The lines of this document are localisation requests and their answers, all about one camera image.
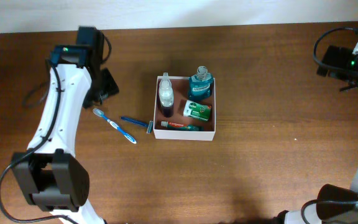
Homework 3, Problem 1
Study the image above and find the blue white toothbrush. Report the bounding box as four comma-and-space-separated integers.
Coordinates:
93, 108, 137, 144

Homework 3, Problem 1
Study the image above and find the blue disposable razor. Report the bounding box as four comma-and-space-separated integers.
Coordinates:
121, 116, 154, 134

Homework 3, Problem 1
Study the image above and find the clear foam soap dispenser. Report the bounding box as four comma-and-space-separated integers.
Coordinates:
158, 72, 174, 118

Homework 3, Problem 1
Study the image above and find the toothpaste tube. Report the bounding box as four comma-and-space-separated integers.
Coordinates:
160, 121, 203, 131

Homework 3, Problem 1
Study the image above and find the teal mouthwash bottle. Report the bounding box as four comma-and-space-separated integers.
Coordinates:
188, 66, 214, 101

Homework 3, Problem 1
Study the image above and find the green white soap bar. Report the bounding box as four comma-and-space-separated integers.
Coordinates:
183, 100, 212, 121

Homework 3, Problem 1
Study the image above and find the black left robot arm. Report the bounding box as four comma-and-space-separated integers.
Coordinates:
9, 26, 119, 223

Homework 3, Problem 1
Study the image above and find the white cardboard box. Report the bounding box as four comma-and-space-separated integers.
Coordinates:
153, 76, 216, 141

